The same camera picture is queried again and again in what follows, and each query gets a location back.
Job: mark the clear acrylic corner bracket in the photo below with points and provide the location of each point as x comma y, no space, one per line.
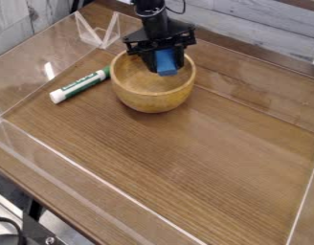
97,37

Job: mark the blue rectangular block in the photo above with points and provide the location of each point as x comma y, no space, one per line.
165,66

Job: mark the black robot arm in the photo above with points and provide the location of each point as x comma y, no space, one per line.
145,5

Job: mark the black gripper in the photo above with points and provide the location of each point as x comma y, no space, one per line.
160,33

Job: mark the black metal base plate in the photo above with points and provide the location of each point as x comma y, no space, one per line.
36,234

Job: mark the green and white marker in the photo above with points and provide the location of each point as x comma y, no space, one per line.
80,85

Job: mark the clear acrylic front barrier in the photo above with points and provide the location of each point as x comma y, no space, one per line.
108,216

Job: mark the brown wooden bowl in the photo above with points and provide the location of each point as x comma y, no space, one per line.
144,91

